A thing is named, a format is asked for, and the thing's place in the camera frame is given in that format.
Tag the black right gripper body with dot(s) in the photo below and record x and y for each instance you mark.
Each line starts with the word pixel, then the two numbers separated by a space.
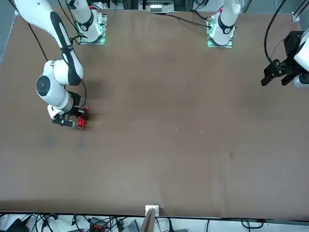
pixel 76 99

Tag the brown wooden board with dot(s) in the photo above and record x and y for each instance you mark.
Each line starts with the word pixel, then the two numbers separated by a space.
pixel 148 222

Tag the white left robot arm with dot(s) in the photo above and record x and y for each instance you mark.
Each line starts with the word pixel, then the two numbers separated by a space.
pixel 224 21

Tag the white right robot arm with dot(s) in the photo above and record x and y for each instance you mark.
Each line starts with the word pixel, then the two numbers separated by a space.
pixel 55 72

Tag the red toy car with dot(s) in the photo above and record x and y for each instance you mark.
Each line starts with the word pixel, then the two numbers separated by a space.
pixel 82 123

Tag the black box with red ports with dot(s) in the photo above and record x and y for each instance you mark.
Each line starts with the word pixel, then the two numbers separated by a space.
pixel 97 227

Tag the black power adapter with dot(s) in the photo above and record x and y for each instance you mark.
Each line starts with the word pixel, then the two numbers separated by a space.
pixel 15 226

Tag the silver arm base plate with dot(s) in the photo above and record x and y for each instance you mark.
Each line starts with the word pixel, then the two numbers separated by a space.
pixel 93 43
pixel 220 46

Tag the aluminium corner bracket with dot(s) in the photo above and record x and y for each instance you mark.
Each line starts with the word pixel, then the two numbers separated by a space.
pixel 296 15
pixel 17 12

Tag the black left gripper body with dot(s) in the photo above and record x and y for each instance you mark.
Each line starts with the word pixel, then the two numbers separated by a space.
pixel 292 42

